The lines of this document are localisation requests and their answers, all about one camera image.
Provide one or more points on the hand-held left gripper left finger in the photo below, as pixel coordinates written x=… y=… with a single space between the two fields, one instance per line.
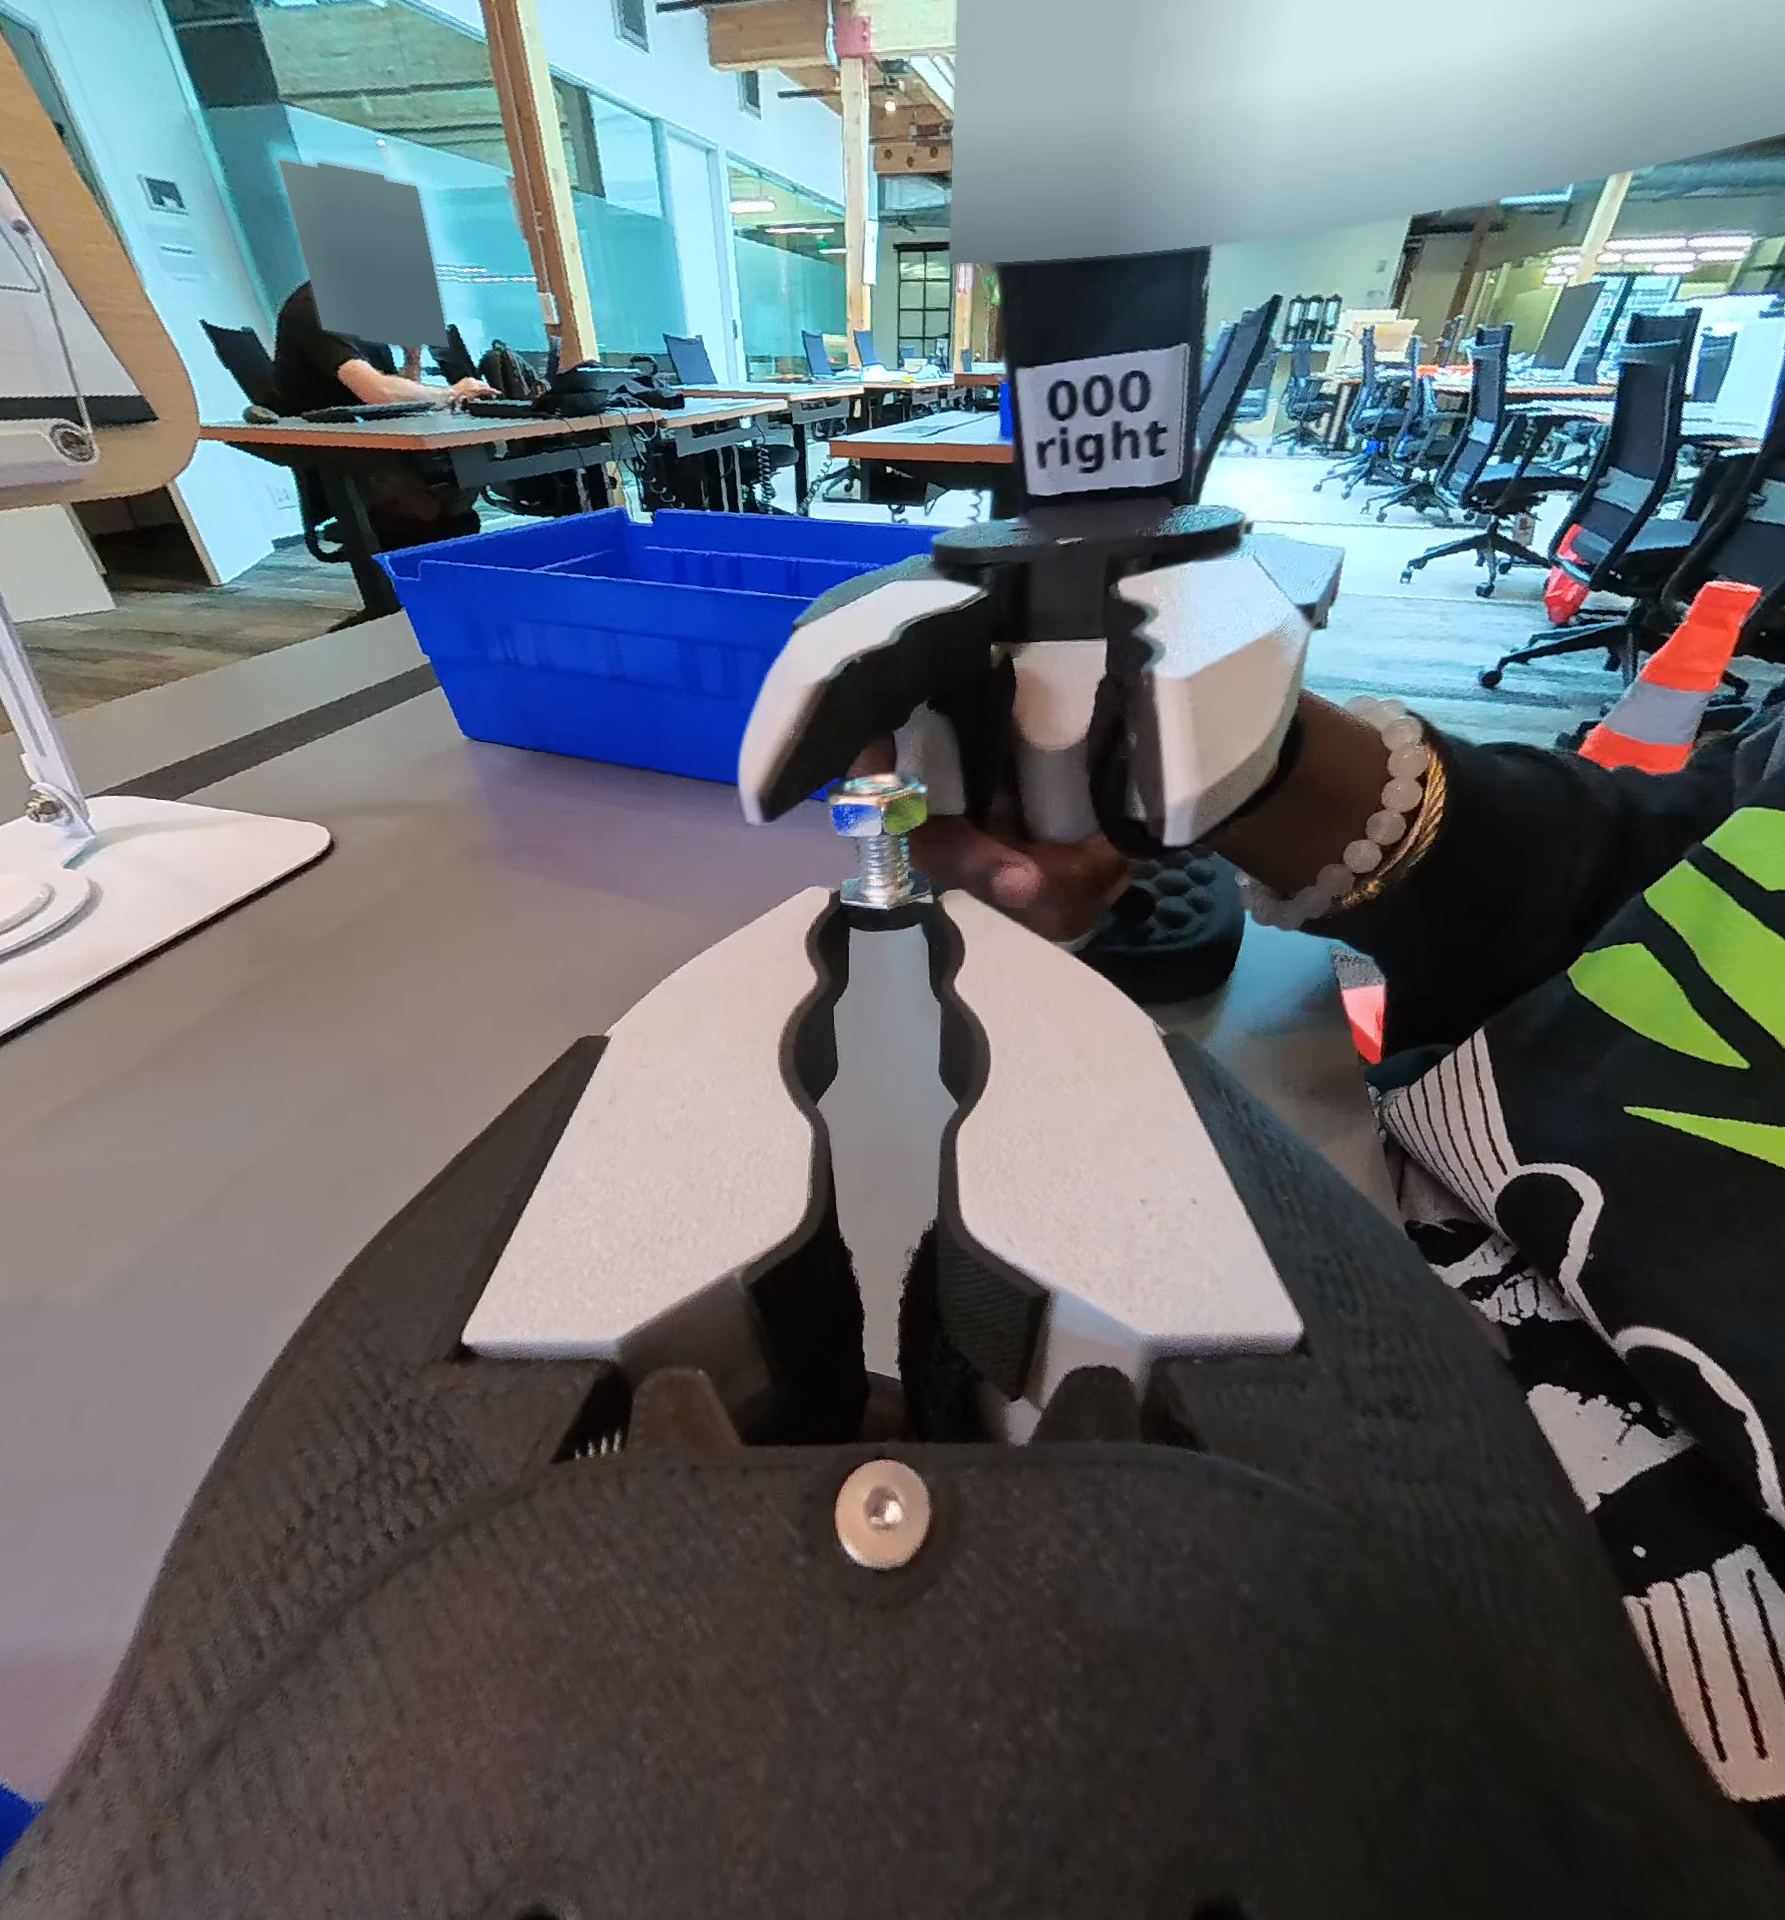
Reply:
x=653 y=1185

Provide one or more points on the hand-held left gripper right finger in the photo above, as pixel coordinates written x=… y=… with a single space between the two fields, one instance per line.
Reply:
x=1117 y=1185

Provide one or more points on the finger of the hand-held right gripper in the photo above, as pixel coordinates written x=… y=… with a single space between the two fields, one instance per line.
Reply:
x=1239 y=689
x=817 y=689

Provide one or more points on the short silver bolt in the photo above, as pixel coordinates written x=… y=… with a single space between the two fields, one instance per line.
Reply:
x=884 y=868

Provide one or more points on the person's right forearm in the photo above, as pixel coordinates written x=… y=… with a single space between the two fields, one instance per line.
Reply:
x=1553 y=871

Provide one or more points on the person's right hand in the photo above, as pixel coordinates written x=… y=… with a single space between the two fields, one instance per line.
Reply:
x=1041 y=893

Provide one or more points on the wooden office desk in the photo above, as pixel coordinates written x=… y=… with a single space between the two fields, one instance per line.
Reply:
x=502 y=429
x=923 y=436

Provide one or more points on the gold bangle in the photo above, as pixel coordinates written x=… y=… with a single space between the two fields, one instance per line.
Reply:
x=1424 y=839

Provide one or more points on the black honeycomb wrist pad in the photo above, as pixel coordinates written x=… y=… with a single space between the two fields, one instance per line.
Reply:
x=1177 y=939

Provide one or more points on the black backpack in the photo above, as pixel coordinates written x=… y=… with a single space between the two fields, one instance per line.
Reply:
x=509 y=369

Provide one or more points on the row of black office chairs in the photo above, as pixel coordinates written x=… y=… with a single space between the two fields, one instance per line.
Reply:
x=1625 y=450

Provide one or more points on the black keyboard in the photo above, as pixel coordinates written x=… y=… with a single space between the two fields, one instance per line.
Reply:
x=369 y=410

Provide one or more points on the white document stand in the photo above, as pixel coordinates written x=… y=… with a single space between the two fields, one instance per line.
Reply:
x=188 y=871

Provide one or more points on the black office chair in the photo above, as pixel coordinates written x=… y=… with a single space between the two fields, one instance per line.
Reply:
x=239 y=359

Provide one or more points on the instruction sign board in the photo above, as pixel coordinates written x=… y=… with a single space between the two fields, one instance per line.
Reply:
x=142 y=331

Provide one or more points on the printed instruction sheet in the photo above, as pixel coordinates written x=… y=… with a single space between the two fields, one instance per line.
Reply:
x=6 y=298

